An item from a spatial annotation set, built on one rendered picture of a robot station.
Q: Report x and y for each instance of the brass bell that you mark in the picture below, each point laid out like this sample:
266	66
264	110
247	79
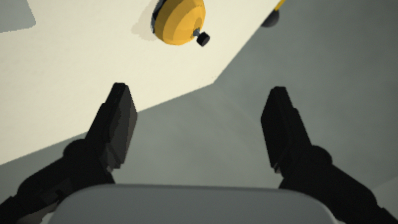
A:
180	21

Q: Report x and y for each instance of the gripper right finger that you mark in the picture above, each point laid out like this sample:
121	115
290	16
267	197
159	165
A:
309	167

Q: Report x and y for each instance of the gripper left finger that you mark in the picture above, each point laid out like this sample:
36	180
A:
84	162

